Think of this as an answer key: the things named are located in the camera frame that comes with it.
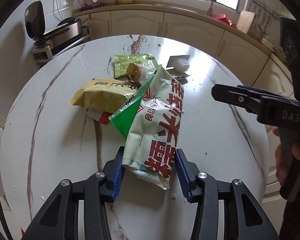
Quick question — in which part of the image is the black silver rice cooker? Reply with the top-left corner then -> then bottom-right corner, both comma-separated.
24,1 -> 83,48

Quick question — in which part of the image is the round marble table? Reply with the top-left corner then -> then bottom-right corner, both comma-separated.
0,35 -> 269,240

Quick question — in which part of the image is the wooden cutting board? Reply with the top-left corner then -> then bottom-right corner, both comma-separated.
236,10 -> 256,34

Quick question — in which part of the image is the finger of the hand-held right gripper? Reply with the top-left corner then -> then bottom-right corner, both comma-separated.
212,84 -> 268,117
236,85 -> 294,103

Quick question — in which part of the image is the metal storage rack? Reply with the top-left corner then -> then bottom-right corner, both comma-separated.
31,34 -> 92,68

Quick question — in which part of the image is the yellow snack bag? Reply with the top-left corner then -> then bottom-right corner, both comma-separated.
68,78 -> 141,113

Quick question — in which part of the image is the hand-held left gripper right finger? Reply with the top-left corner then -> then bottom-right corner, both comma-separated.
174,148 -> 280,240

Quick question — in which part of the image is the light green packet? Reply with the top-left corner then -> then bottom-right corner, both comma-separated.
114,53 -> 158,79

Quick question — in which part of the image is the metal wall utensil rack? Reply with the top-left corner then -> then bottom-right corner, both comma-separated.
249,0 -> 280,20

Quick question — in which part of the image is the clear jelly cup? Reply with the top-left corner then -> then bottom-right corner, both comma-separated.
166,54 -> 191,72

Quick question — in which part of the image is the white red-print snack bag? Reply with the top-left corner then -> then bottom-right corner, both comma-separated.
109,64 -> 186,191

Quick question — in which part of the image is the ginger root piece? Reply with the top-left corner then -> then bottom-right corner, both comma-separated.
127,63 -> 147,83

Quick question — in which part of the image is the person's right hand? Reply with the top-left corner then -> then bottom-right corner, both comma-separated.
272,126 -> 300,187

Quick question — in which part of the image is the red white small wrapper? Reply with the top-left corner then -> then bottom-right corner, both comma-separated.
85,109 -> 111,125

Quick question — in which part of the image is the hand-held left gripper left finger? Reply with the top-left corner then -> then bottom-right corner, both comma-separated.
22,146 -> 127,240

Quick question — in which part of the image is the small printed sachet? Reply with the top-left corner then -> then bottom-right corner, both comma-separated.
170,70 -> 190,80

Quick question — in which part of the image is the red plastic basin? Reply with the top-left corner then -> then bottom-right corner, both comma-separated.
212,14 -> 238,28

